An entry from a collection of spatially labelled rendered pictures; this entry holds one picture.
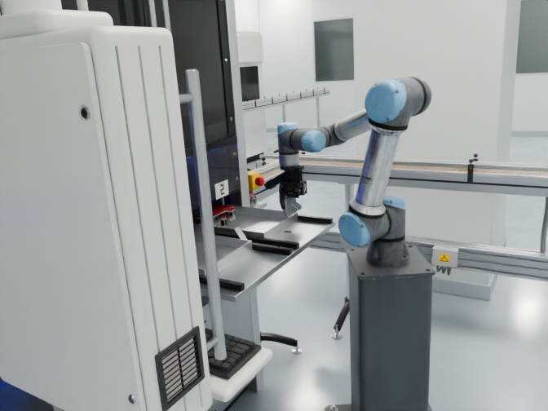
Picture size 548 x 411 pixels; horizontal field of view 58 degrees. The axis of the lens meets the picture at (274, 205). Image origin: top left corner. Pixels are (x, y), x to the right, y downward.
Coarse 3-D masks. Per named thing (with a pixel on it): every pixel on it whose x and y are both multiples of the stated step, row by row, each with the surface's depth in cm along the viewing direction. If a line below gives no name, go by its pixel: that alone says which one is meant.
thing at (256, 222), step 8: (240, 208) 207; (248, 208) 205; (256, 208) 203; (240, 216) 204; (248, 216) 204; (256, 216) 203; (264, 216) 202; (272, 216) 200; (280, 216) 198; (296, 216) 194; (200, 224) 186; (232, 224) 195; (240, 224) 194; (248, 224) 193; (256, 224) 193; (264, 224) 192; (272, 224) 192; (280, 224) 182; (288, 224) 188; (200, 232) 187; (232, 232) 180; (248, 232) 176; (256, 232) 174; (264, 232) 173; (272, 232) 178
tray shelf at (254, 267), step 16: (304, 224) 190; (320, 224) 189; (288, 240) 175; (304, 240) 174; (256, 256) 162; (272, 256) 161; (288, 256) 160; (224, 272) 150; (240, 272) 150; (256, 272) 149; (272, 272) 152; (224, 288) 140
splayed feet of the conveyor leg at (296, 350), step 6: (264, 336) 257; (270, 336) 258; (276, 336) 259; (282, 336) 260; (282, 342) 259; (288, 342) 259; (294, 342) 260; (294, 348) 264; (300, 348) 264; (294, 354) 261
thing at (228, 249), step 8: (200, 240) 177; (216, 240) 173; (224, 240) 171; (232, 240) 170; (240, 240) 168; (248, 240) 167; (200, 248) 171; (216, 248) 170; (224, 248) 170; (232, 248) 169; (240, 248) 160; (248, 248) 165; (200, 256) 164; (224, 256) 154; (232, 256) 157; (240, 256) 161; (200, 264) 157; (224, 264) 153; (200, 272) 146
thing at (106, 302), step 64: (0, 64) 82; (64, 64) 73; (128, 64) 75; (0, 128) 86; (64, 128) 77; (128, 128) 77; (0, 192) 92; (64, 192) 82; (128, 192) 78; (0, 256) 98; (64, 256) 87; (128, 256) 80; (192, 256) 92; (0, 320) 106; (64, 320) 92; (128, 320) 82; (192, 320) 94; (64, 384) 99; (128, 384) 87; (192, 384) 95
